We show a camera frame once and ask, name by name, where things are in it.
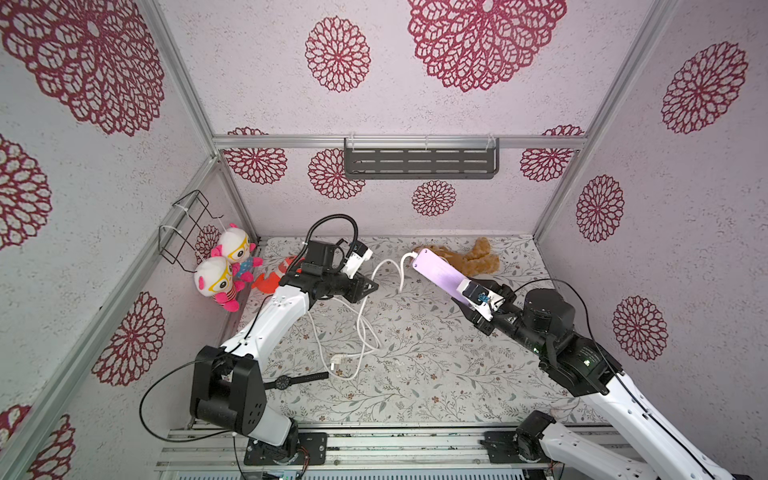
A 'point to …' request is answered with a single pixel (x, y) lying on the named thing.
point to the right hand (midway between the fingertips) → (464, 282)
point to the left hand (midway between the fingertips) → (374, 288)
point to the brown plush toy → (479, 260)
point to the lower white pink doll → (214, 277)
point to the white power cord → (361, 354)
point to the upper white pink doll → (235, 244)
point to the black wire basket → (177, 237)
